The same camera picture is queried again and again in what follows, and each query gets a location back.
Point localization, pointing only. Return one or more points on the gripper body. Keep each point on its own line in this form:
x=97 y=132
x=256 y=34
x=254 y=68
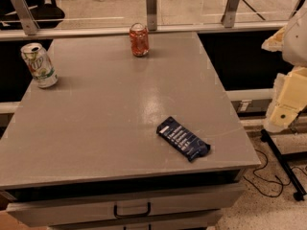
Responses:
x=296 y=43

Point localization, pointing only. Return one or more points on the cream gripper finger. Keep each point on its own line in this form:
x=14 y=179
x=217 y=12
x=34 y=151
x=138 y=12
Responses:
x=278 y=118

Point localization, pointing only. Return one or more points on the dark blue rxbar wrapper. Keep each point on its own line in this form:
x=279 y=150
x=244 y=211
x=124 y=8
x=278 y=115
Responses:
x=182 y=139

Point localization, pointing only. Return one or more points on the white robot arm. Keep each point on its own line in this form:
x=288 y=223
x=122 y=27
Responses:
x=291 y=41

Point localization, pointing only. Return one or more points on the red coke can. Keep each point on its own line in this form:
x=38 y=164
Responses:
x=139 y=39

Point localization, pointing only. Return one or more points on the white green 7up can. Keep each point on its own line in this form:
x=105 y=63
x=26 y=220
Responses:
x=39 y=64

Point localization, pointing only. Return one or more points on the black stand leg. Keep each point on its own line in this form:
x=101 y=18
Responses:
x=284 y=160

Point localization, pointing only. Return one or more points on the grey lower drawer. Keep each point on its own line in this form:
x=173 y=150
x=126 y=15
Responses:
x=179 y=221

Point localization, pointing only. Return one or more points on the grey drawer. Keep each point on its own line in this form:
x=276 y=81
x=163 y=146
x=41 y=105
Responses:
x=179 y=221
x=100 y=207

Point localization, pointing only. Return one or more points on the black office chair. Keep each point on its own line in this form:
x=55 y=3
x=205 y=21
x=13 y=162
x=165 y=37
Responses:
x=46 y=14

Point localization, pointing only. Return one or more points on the grey upper drawer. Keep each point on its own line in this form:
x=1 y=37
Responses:
x=100 y=207

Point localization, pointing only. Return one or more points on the right metal rail bracket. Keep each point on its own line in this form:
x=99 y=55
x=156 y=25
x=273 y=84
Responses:
x=228 y=18

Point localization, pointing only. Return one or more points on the metal rail bracket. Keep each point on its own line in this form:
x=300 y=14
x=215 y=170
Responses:
x=228 y=18
x=151 y=9
x=27 y=21

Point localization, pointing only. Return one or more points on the black drawer handle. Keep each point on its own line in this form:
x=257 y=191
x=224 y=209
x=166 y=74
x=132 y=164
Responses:
x=132 y=211

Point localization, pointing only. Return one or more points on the middle metal rail bracket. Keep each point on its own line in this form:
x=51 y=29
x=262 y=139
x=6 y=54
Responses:
x=151 y=9

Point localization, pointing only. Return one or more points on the left metal rail bracket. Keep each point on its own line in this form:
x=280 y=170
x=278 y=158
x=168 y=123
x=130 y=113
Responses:
x=27 y=21

